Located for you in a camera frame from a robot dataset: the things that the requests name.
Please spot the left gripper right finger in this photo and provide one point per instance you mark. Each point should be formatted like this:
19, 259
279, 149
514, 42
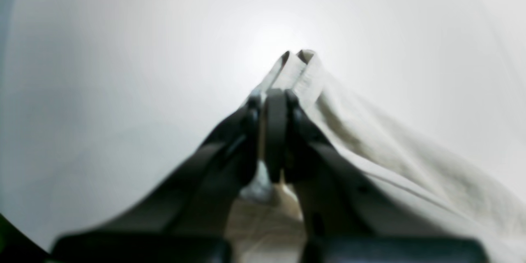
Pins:
348, 219

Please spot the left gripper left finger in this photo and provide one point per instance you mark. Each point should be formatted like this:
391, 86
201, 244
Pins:
183, 220

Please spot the light grey t-shirt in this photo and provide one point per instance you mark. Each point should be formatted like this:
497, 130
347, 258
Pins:
265, 224

